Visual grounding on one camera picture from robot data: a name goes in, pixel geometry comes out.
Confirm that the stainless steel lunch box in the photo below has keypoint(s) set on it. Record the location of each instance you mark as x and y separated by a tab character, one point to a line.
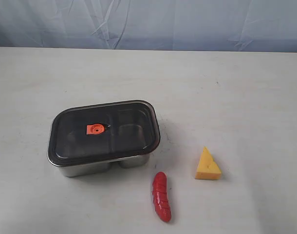
90	168

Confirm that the red toy sausage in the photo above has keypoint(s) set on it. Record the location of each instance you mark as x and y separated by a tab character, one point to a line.
160	198

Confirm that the transparent lid with orange valve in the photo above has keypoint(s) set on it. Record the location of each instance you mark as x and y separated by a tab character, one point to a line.
129	126

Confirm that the yellow toy cheese wedge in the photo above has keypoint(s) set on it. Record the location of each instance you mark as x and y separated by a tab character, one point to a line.
207	168

